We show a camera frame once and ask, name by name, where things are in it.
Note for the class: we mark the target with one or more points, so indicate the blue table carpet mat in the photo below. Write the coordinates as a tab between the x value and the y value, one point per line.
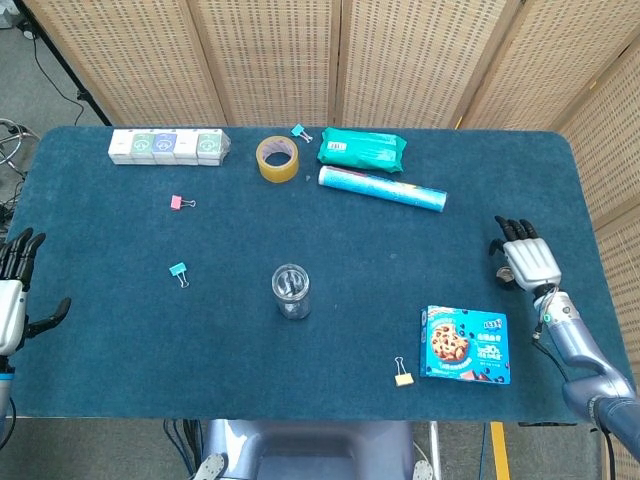
350	240

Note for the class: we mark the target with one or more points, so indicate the blue cookie box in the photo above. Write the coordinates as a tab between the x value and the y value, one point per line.
465	345

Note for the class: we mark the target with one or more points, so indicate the yellow binder clip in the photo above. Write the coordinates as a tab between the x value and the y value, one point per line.
403	380

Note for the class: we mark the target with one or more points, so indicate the small blue binder clip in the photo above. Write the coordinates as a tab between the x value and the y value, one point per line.
297	131

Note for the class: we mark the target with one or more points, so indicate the clear glass jar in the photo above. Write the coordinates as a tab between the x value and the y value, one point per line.
291	292

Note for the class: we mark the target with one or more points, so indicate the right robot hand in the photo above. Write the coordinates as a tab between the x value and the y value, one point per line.
532	260

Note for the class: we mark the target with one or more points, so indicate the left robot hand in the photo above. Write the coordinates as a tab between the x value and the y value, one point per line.
10	305

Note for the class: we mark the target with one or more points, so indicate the green wet wipes pack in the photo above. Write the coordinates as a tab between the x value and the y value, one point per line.
362	150

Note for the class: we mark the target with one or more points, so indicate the blue cling film roll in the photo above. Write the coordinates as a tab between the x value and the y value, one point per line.
385	190

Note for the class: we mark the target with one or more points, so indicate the yellow packing tape roll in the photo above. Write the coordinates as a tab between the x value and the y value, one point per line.
277	172

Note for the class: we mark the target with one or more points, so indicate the metal tube frame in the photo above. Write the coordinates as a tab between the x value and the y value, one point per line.
12	142

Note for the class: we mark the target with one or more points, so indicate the woven rattan folding screen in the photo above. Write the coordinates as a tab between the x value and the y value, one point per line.
280	60

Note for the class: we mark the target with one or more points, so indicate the green binder clip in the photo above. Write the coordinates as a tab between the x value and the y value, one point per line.
177	270

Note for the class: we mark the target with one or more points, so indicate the pink binder clip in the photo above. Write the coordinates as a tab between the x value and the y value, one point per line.
176	202

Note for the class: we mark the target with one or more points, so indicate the wrapped tissue pack bundle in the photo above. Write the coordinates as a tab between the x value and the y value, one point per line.
165	147

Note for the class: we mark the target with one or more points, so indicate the grey robot torso base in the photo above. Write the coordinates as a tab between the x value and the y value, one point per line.
310	450

